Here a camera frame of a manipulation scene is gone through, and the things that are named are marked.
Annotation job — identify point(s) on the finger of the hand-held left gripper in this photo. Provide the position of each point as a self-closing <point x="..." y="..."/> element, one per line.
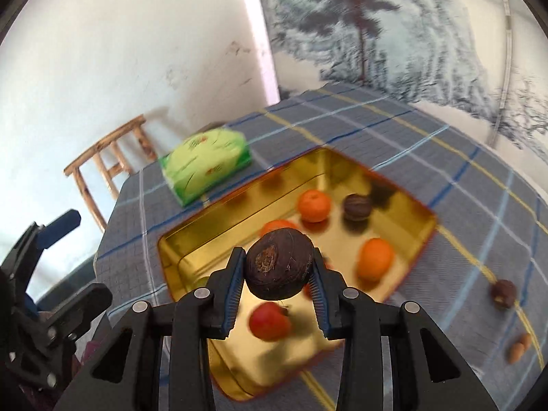
<point x="64" y="222"/>
<point x="85" y="304"/>

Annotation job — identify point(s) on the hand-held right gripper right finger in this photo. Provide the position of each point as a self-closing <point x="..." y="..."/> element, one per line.
<point x="321" y="304"/>

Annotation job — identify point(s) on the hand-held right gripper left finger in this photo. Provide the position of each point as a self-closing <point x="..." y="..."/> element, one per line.
<point x="229" y="295"/>

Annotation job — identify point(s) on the red tomato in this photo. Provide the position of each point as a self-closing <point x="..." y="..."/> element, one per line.
<point x="269" y="322"/>

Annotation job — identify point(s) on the dark brown round fruit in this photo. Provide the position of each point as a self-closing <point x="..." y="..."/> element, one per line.
<point x="278" y="274"/>

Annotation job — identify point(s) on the orange tangerine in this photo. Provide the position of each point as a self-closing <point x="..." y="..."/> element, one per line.
<point x="314" y="206"/>
<point x="276" y="225"/>
<point x="376" y="260"/>

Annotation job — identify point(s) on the red and gold tin box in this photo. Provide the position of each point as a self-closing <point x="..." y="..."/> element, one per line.
<point x="239" y="205"/>

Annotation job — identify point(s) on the dark brown wrinkled fruit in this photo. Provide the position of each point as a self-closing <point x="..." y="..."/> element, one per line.
<point x="357" y="207"/>
<point x="504" y="294"/>

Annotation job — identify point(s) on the wooden chair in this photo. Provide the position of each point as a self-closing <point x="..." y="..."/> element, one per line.
<point x="102" y="146"/>

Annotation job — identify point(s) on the green tissue pack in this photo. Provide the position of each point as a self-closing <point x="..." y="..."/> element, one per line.
<point x="205" y="162"/>

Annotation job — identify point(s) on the grey plaid cloth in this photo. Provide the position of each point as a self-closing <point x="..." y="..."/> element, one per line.
<point x="449" y="171"/>

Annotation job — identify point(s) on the landscape ink wall painting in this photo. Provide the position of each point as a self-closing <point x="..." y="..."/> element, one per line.
<point x="385" y="30"/>

